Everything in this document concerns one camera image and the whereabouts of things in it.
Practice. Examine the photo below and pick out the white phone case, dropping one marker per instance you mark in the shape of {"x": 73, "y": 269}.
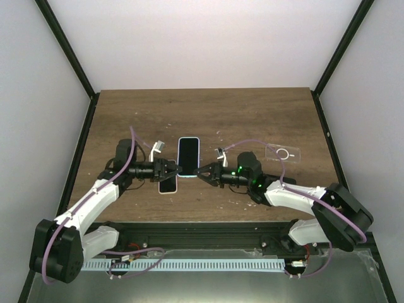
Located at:
{"x": 176, "y": 189}

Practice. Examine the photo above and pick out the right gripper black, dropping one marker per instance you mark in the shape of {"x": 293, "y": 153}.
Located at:
{"x": 216, "y": 169}

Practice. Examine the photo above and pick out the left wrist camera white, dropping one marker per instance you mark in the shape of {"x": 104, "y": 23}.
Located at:
{"x": 156, "y": 148}

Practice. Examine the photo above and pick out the light blue phone case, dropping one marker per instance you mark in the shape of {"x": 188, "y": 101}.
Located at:
{"x": 199, "y": 158}

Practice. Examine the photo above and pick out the light blue slotted cable duct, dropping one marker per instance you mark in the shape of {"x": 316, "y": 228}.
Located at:
{"x": 192, "y": 265}

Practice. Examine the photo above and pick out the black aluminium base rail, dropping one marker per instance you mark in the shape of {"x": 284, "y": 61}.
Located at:
{"x": 265, "y": 236}

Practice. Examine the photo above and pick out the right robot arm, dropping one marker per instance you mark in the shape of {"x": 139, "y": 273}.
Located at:
{"x": 338, "y": 218}

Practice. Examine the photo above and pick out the clear magsafe phone case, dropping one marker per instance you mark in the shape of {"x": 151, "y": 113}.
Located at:
{"x": 287, "y": 154}

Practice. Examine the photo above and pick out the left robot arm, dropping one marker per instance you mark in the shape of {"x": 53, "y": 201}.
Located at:
{"x": 62, "y": 245}

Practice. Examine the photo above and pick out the black frame post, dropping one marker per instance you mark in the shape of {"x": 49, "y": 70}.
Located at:
{"x": 56, "y": 28}
{"x": 344, "y": 43}

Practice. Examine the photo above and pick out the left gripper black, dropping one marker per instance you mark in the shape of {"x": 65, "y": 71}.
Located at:
{"x": 160, "y": 169}

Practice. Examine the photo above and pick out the right black frame post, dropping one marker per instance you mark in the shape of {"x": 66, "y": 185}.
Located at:
{"x": 344, "y": 43}

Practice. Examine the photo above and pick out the left black frame post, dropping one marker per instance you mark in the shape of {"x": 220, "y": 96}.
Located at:
{"x": 56, "y": 28}

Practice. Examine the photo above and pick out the pink phone black screen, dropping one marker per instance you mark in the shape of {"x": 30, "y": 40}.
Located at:
{"x": 167, "y": 186}

